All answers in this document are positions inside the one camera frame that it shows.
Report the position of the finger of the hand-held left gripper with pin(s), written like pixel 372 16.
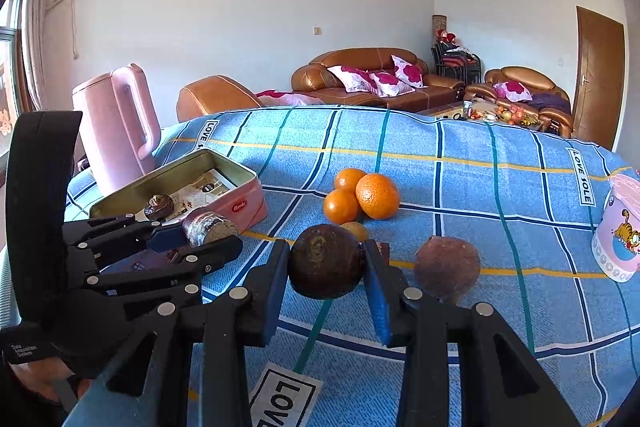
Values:
pixel 215 252
pixel 167 238

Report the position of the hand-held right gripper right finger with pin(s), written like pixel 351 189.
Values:
pixel 377 302

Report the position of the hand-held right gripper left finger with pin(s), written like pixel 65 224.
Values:
pixel 277 292

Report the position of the pink metal tin box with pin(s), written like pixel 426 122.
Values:
pixel 240 207

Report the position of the dark brown passion fruit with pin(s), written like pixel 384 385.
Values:
pixel 325 262

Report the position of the yellowish brown round fruit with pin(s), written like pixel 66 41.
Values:
pixel 356 229

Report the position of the small orange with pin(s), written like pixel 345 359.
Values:
pixel 340 207
pixel 347 179

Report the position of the person's left hand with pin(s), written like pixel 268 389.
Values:
pixel 40 379

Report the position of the printed paper packet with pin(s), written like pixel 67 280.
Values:
pixel 210 187

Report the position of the reddish brown passion fruit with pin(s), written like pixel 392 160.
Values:
pixel 446 267

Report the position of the pink electric kettle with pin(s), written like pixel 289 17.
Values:
pixel 107 132

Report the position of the large orange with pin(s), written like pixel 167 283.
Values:
pixel 377 197

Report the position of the blue plaid blanket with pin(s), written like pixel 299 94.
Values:
pixel 450 187

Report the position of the window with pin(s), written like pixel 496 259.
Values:
pixel 10 72

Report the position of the brown leather chaise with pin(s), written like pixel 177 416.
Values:
pixel 215 94

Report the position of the pink floral throw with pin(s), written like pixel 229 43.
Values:
pixel 290 97

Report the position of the pale curtain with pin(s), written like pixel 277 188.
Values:
pixel 37 32

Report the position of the glass coffee table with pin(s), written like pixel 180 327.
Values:
pixel 445 111

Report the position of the brown leather sofa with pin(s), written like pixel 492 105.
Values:
pixel 320 77

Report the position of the pink floral pillow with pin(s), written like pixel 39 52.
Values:
pixel 512 92
pixel 352 78
pixel 410 72
pixel 390 84

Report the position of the pile of small table clutter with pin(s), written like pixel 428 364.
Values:
pixel 505 113

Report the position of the pink cartoon cat cup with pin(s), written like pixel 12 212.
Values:
pixel 617 232

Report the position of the stack of dark chairs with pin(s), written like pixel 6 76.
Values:
pixel 457 64

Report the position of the purple blanket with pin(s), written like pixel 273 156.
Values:
pixel 552 103

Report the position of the brown leather armchair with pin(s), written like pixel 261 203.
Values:
pixel 520 77

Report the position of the tall rolled mat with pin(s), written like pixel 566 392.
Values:
pixel 439 27

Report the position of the brown wooden door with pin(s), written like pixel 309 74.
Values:
pixel 597 77

